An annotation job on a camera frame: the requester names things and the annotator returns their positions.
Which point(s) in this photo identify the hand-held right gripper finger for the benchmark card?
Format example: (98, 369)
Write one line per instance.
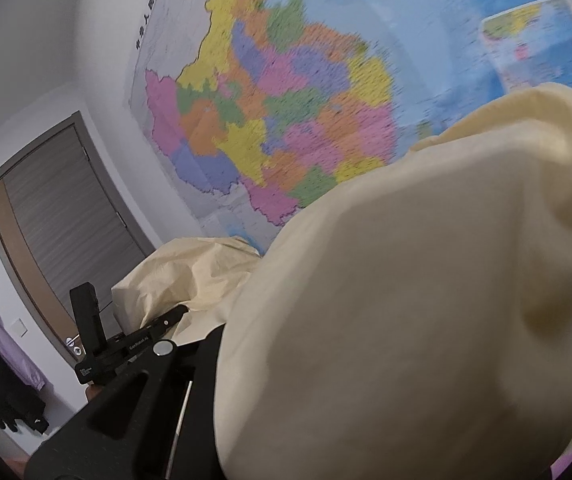
(130, 410)

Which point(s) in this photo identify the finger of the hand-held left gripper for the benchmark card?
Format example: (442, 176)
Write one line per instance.
(88, 315)
(155, 325)

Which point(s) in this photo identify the cream yellow shirt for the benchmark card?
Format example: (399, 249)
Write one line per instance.
(391, 310)

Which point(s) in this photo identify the hanging purple jacket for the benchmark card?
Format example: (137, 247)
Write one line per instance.
(10, 345)

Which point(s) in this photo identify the hanging black garment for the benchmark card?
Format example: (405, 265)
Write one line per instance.
(0, 390)

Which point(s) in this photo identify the grey brown door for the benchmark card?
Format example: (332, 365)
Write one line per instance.
(65, 210)

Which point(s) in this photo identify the purple bed sheet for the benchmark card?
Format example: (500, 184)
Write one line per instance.
(568, 466)

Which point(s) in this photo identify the white light switch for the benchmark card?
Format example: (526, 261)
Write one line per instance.
(18, 328)

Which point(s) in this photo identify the colourful country wall map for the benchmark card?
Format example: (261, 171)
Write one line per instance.
(291, 125)

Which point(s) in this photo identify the blue world wall map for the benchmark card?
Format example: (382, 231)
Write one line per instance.
(536, 45)

